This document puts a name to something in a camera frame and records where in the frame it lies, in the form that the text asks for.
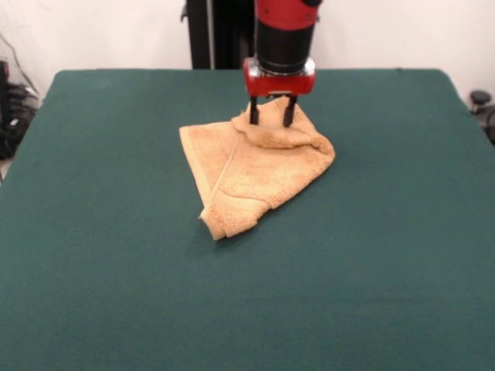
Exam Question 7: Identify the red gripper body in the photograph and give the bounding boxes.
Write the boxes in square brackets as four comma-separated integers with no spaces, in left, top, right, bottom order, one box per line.
[243,71,316,97]

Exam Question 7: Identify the tan terry towel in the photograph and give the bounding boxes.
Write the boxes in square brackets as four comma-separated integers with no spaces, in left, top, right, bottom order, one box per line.
[178,96,336,242]

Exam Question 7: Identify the dark stand base with knob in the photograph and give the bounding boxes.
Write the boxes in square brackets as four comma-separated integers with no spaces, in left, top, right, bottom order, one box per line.
[469,90,495,147]
[0,60,39,160]

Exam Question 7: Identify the dark green table cloth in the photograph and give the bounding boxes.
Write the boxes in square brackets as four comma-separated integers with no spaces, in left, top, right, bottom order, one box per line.
[0,67,495,371]

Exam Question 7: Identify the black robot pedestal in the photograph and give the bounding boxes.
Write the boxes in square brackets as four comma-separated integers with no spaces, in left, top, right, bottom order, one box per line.
[179,0,321,70]

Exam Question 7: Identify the thin grey cable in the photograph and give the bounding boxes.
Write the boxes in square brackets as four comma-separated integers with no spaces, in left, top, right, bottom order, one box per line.
[0,32,39,94]

